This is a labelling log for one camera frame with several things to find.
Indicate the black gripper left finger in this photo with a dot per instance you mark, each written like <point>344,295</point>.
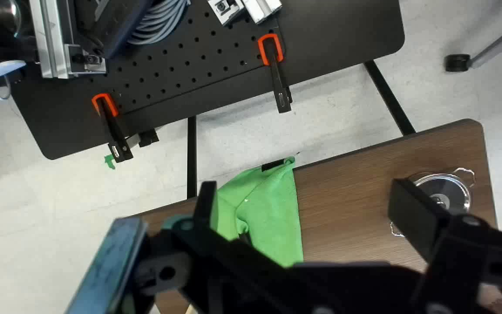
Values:
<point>205,206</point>

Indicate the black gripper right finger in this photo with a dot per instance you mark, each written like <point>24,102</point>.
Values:
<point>418,215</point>

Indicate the black electronics box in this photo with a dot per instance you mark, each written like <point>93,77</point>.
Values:
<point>104,23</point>

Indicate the steel pot lid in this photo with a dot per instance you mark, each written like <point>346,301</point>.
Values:
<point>447,194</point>

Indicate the brown wooden table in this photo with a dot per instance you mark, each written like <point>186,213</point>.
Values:
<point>193,158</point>

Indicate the green cloth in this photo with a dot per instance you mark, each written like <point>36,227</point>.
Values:
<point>262,215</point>

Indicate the stainless steel pot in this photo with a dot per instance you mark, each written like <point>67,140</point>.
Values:
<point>465,172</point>

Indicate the green tape scrap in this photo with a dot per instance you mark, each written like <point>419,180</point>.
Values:
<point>111,161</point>

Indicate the orange black bar clamp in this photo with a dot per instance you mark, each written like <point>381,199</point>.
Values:
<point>111,124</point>
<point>280,76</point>

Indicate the black perforated board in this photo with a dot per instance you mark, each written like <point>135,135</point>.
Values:
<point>205,70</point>

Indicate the grey tripod leg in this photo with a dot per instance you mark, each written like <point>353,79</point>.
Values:
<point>493,46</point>

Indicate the silver metal bracket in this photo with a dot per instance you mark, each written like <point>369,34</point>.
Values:
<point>262,8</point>
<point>226,9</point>

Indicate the aluminium extrusion rail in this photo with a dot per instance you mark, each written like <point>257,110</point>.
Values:
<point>52,41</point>

